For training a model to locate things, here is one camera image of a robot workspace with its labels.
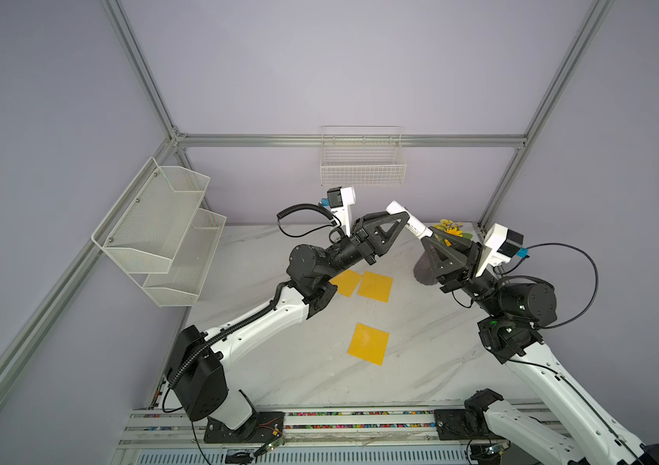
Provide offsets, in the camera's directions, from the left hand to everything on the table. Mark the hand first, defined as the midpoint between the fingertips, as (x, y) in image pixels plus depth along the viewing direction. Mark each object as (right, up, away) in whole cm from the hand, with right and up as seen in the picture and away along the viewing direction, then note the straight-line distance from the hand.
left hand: (406, 218), depth 50 cm
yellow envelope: (-2, -35, +39) cm, 52 cm away
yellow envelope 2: (+1, -18, +52) cm, 55 cm away
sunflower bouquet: (+22, +1, +35) cm, 41 cm away
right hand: (+4, -3, +3) cm, 6 cm away
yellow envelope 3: (-9, -17, +54) cm, 57 cm away
